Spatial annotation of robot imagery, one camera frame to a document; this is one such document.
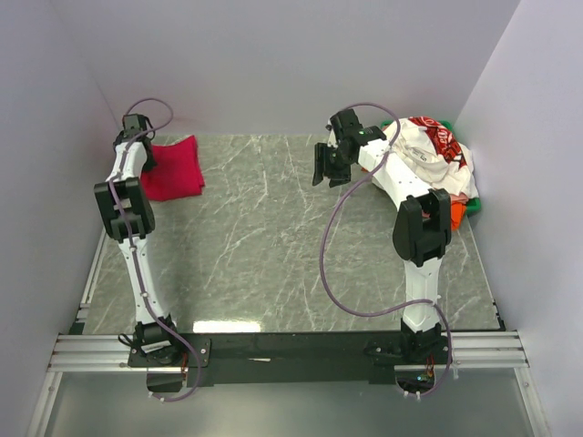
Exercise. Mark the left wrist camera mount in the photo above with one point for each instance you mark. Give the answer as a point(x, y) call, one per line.
point(134, 124)

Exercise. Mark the magenta red t shirt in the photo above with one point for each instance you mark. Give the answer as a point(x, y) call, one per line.
point(177, 173)

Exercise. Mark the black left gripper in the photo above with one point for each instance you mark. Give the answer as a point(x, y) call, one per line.
point(149, 165)

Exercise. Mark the orange t shirt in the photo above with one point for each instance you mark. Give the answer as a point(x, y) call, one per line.
point(458, 209)

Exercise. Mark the black base beam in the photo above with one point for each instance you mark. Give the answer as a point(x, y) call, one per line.
point(262, 357)

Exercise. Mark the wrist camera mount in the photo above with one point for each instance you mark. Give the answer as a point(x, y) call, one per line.
point(134, 124)
point(345, 126)

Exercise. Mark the red white printed t shirt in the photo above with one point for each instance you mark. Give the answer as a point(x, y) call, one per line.
point(443, 140)

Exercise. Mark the green plastic laundry basket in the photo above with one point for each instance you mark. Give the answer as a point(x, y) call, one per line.
point(473, 207)

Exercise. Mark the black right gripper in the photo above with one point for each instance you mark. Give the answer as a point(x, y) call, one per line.
point(320, 157)

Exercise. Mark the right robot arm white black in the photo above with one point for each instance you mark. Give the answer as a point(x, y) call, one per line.
point(421, 234)

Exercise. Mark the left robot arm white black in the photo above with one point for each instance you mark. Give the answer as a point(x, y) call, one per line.
point(129, 220)

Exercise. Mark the aluminium rail frame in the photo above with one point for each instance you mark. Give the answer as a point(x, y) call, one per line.
point(240, 266)

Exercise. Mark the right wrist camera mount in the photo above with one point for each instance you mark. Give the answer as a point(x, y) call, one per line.
point(345, 126)

